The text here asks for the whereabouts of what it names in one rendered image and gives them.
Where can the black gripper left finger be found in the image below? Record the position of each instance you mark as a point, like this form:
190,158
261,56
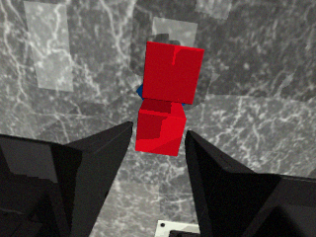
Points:
78,176

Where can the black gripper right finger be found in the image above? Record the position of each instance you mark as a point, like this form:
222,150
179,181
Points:
230,199

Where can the red cube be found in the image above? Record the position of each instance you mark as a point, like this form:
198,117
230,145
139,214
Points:
160,127
171,72

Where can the blue cube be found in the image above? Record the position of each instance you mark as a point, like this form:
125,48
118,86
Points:
139,91

